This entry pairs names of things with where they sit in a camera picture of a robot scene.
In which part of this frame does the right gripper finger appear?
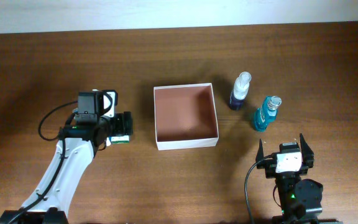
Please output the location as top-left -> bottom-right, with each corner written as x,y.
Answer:
256,139 -> 264,162
300,133 -> 314,168

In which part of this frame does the purple foam soap bottle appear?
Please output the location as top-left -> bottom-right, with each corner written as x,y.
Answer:
229,72 -> 252,110

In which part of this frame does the white cardboard box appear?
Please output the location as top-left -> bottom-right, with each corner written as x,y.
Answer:
154,83 -> 219,151

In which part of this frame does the teal mouthwash bottle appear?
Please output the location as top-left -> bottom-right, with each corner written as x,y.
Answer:
254,96 -> 282,132

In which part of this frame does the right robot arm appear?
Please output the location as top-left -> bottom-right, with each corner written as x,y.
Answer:
255,134 -> 340,224

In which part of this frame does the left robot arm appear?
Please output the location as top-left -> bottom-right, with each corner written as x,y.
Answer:
0,111 -> 133,223

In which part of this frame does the green white soap packet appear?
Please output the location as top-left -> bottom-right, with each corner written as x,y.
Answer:
110,135 -> 130,144

